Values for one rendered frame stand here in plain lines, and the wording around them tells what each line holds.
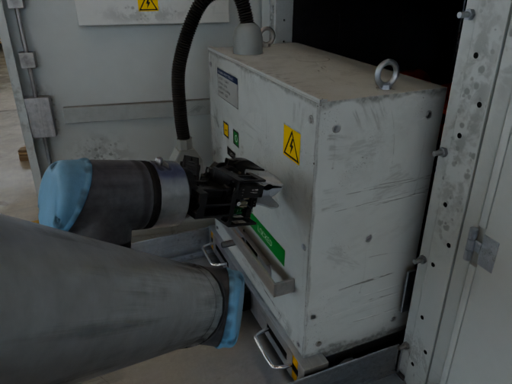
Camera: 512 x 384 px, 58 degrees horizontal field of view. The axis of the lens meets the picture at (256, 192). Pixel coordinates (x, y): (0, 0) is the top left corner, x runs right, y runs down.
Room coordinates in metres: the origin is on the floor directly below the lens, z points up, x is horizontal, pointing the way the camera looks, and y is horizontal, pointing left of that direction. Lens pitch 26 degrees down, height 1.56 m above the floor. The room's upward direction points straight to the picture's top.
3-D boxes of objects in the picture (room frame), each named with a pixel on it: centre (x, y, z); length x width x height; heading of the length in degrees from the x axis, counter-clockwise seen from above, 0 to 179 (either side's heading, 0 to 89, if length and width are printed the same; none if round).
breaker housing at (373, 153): (0.93, -0.22, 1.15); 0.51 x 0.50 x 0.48; 113
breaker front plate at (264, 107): (0.83, 0.01, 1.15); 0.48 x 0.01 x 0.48; 23
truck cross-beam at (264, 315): (0.84, 0.00, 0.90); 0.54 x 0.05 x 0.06; 23
